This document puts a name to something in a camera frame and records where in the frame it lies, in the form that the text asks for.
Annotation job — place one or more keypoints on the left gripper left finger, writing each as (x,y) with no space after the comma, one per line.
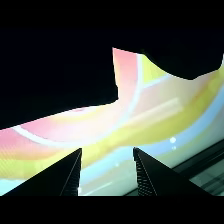
(56,178)

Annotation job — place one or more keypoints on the black jeans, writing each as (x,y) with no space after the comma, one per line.
(50,83)

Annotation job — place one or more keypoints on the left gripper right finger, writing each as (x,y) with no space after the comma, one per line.
(156,180)

